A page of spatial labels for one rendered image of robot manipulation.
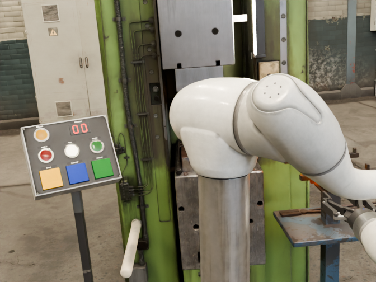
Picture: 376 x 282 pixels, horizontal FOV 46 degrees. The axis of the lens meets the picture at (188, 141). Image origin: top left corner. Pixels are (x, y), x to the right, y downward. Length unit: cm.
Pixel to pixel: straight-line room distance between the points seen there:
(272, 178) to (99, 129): 85
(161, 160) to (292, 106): 147
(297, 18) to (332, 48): 647
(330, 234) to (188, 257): 64
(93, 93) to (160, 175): 513
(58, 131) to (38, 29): 545
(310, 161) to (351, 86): 800
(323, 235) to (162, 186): 78
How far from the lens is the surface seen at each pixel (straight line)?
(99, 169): 180
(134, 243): 199
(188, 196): 193
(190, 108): 80
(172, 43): 185
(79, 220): 197
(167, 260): 229
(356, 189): 90
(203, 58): 185
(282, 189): 218
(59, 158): 180
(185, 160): 193
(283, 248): 232
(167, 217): 219
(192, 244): 202
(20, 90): 801
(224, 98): 76
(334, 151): 75
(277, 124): 67
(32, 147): 180
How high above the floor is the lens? 154
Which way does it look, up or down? 15 degrees down
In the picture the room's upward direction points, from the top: 4 degrees counter-clockwise
